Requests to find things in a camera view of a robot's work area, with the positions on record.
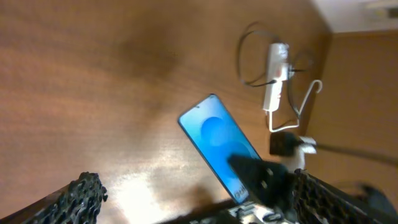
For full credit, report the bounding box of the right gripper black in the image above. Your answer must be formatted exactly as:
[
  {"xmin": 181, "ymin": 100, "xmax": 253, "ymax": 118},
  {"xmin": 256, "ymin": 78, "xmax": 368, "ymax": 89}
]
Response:
[{"xmin": 228, "ymin": 155, "xmax": 295, "ymax": 208}]

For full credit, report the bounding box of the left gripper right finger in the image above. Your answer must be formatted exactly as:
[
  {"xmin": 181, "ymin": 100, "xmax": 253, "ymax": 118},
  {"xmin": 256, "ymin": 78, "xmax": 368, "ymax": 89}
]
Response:
[{"xmin": 293, "ymin": 169, "xmax": 397, "ymax": 224}]

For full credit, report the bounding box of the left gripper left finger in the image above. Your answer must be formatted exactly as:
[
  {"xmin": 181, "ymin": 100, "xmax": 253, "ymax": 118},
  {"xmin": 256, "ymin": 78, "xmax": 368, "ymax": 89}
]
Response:
[{"xmin": 1, "ymin": 172, "xmax": 108, "ymax": 224}]

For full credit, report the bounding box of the blue Galaxy smartphone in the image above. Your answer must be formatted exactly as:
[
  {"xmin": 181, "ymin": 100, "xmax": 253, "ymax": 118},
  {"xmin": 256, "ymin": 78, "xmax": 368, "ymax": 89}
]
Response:
[{"xmin": 178, "ymin": 94, "xmax": 261, "ymax": 204}]

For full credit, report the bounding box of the black charger cable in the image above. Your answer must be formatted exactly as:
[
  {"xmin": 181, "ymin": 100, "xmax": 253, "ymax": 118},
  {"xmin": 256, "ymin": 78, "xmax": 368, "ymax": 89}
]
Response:
[{"xmin": 236, "ymin": 21, "xmax": 315, "ymax": 130}]

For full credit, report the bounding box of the white power strip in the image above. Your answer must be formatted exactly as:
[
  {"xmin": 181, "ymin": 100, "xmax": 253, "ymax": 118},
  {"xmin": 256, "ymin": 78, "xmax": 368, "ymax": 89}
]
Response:
[{"xmin": 263, "ymin": 43, "xmax": 291, "ymax": 114}]

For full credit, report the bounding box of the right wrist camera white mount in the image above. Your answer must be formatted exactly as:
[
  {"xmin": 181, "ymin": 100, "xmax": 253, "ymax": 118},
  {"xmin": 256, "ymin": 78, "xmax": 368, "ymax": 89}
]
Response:
[{"xmin": 269, "ymin": 131, "xmax": 317, "ymax": 173}]

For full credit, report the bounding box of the white power strip cord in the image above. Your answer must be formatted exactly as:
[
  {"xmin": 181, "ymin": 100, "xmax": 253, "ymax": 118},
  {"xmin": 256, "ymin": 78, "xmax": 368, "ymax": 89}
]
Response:
[{"xmin": 267, "ymin": 79, "xmax": 323, "ymax": 133}]

